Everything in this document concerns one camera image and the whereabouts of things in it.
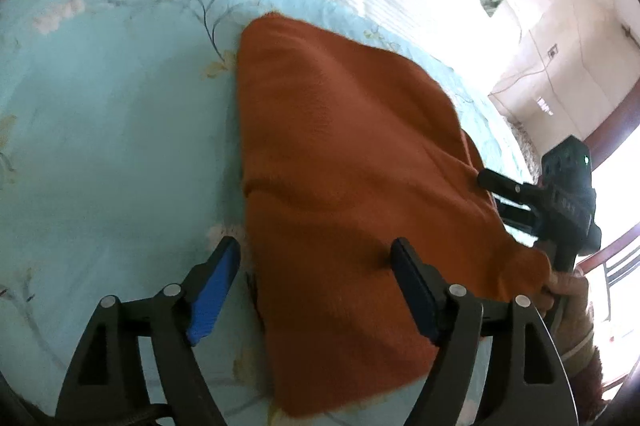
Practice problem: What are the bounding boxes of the person's right hand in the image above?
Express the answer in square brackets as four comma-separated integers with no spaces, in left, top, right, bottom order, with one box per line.
[542,268,592,313]

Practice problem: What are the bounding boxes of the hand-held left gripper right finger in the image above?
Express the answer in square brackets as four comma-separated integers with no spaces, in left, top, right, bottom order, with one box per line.
[390,236,581,426]

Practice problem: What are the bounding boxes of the orange knit sweater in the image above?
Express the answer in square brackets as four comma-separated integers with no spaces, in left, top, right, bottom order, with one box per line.
[235,13,553,419]

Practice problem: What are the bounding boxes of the person's right forearm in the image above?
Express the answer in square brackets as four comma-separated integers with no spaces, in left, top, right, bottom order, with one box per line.
[552,293,610,409]

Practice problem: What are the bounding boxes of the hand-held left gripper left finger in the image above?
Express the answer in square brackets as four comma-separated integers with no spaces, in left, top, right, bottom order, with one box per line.
[54,235,242,426]

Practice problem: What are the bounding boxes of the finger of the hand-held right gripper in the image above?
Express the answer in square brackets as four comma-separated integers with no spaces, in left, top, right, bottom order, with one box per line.
[496,201,545,248]
[476,168,546,208]

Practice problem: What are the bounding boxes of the thin wall cable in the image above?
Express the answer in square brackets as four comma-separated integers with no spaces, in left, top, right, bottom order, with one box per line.
[489,51,557,108]

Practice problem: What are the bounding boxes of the light blue floral bedsheet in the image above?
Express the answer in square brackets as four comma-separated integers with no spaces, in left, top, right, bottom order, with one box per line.
[0,0,538,426]

